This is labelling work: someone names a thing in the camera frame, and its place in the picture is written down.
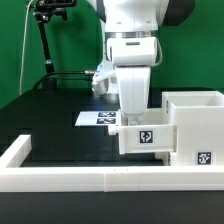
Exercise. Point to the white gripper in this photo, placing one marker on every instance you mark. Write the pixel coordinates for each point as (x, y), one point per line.
(133, 87)

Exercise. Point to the white drawer box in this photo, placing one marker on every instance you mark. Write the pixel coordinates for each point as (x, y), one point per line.
(168, 158)
(152, 134)

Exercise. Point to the white drawer cabinet frame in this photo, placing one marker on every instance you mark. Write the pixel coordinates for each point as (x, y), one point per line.
(198, 117)

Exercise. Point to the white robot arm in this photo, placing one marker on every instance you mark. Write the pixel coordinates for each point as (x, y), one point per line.
(131, 48)

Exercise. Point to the white fiducial marker plate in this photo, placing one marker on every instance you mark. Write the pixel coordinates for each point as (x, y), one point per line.
(97, 118)

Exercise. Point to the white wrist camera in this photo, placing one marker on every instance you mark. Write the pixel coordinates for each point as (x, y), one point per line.
(104, 79)

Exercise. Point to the white workspace border frame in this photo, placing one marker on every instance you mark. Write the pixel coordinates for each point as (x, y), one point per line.
(15, 178)

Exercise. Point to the black camera stand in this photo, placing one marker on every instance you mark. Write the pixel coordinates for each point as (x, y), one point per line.
(44, 10)

